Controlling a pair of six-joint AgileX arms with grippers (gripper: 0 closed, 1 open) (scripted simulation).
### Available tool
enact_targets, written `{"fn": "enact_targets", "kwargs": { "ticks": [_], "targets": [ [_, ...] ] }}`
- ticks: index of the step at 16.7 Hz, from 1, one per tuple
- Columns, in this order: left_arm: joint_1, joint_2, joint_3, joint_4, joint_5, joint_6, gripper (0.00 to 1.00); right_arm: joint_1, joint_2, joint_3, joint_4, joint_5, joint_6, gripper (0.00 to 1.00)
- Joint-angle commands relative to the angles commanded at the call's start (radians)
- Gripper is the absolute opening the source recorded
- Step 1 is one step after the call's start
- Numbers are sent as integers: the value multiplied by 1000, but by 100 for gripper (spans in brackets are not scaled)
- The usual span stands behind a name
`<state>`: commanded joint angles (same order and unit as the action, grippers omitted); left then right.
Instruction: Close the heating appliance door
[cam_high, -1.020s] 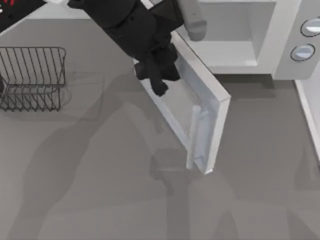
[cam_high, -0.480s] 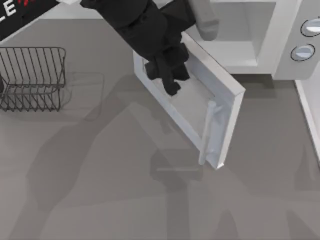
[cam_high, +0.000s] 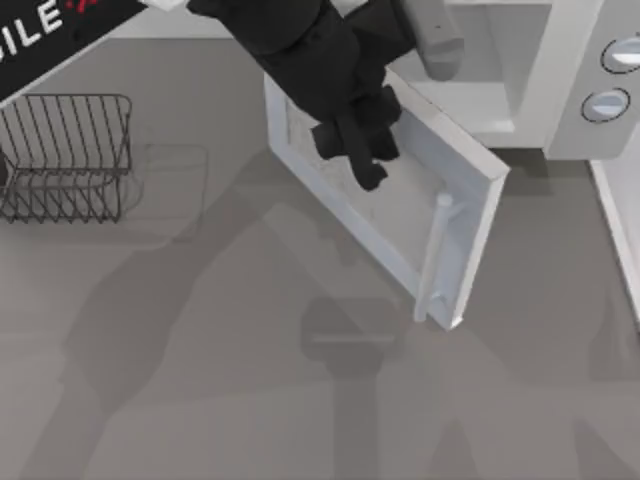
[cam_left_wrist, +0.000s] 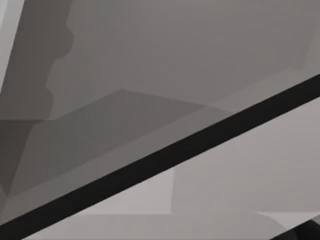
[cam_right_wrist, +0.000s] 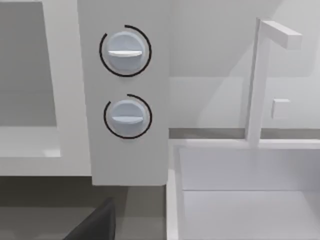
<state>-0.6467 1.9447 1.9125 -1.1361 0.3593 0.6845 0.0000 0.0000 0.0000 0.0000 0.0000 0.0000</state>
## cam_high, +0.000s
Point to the pale microwave door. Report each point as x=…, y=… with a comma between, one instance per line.
x=465, y=200

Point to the pale grey rounded box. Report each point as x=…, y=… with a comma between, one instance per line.
x=440, y=45

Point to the pale microwave oven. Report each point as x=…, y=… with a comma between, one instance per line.
x=560, y=90

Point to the grey microwave knob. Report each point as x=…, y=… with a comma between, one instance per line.
x=605, y=104
x=622, y=52

